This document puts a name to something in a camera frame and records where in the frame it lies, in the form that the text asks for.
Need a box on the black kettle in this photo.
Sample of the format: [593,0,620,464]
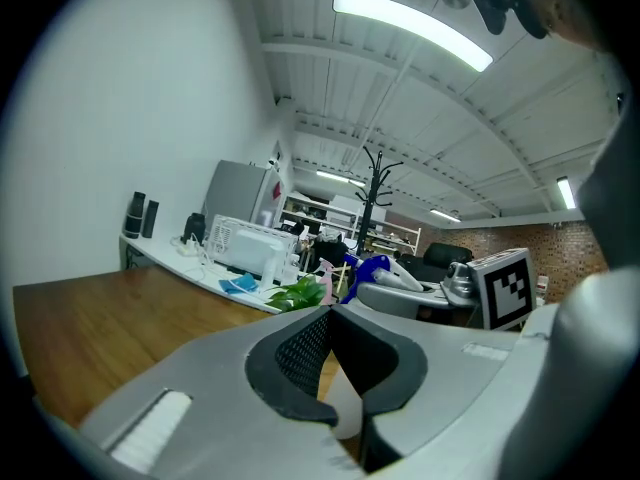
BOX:
[181,212,208,247]

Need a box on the black head-mounted camera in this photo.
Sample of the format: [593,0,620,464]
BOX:
[469,0,551,41]

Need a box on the blue cloth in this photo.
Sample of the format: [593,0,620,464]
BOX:
[218,273,261,296]

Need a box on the grey refrigerator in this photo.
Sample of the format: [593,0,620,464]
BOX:
[203,159,287,229]

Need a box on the person's left forearm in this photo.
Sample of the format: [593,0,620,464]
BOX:
[499,265,640,480]

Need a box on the white storage shelving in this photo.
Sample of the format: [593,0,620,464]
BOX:
[278,191,423,257]

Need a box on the person's grey shirt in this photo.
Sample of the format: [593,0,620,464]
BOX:
[574,102,640,275]

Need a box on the black office chair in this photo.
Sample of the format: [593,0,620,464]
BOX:
[310,232,350,273]

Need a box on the white microwave oven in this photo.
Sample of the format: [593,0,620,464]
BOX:
[206,213,300,283]

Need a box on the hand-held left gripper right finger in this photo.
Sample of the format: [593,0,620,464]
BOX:
[331,306,547,480]

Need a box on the small white bottle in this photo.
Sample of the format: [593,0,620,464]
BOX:
[259,253,279,290]

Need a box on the green leafy plant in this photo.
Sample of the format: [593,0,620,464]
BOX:
[264,273,329,314]

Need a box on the black coat rack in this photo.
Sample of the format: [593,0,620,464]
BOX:
[353,145,405,258]

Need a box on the black thermos flask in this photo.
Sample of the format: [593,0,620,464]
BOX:
[123,191,148,240]
[141,199,161,240]

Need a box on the pink spray bottle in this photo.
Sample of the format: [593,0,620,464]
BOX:
[318,257,337,306]

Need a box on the black padded chair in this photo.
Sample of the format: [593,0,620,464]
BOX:
[397,241,474,284]

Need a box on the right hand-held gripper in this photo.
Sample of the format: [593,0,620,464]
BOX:
[356,247,538,332]

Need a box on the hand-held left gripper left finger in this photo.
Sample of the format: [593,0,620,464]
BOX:
[79,306,362,480]

